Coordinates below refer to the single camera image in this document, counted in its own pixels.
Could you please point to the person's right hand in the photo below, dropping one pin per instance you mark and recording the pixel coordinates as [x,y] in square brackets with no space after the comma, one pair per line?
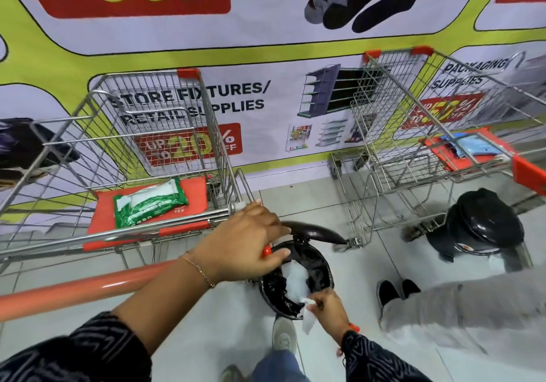
[330,313]

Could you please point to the crumpled white tissue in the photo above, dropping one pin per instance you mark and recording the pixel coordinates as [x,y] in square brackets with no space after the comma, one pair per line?
[295,281]

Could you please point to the grey sneaker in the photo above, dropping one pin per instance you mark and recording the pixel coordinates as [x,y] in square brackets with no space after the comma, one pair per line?
[232,374]
[284,334]

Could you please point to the person's left forearm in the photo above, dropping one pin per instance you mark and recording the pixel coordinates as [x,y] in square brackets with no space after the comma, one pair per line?
[162,300]

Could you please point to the blue jeans leg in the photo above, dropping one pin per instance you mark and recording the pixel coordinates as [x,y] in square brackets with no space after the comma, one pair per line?
[279,369]

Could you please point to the blue packet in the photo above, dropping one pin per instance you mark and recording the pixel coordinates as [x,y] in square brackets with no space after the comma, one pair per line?
[473,145]

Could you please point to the person's right fingers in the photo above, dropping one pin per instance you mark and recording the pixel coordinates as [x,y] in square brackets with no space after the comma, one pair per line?
[315,303]

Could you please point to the person's left thumb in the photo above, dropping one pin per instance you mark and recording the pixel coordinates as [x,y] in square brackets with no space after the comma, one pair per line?
[275,258]

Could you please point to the white tissue wipe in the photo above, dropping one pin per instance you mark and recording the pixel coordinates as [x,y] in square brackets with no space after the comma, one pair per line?
[308,321]

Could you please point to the person's right forearm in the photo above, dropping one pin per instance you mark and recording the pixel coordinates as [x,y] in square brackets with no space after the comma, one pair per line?
[375,360]

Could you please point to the green wet wipes packet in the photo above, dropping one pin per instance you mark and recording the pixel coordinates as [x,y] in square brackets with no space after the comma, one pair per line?
[149,211]

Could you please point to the orange wrist band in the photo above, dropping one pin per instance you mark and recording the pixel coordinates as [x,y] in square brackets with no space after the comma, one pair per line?
[354,327]

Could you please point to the black pedal bin closed lid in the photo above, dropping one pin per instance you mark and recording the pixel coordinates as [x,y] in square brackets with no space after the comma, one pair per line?
[486,219]

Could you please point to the person's left hand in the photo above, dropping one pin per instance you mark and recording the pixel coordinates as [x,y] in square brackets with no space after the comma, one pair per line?
[239,245]

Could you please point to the printed wall banner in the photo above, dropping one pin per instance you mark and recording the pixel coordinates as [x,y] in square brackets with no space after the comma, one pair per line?
[273,19]

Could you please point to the orange plastic cart seat flap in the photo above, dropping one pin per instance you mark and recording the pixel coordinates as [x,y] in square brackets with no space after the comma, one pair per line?
[194,194]
[443,156]

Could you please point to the black pedal bin open lid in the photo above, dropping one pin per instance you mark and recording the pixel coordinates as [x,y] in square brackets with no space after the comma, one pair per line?
[315,273]

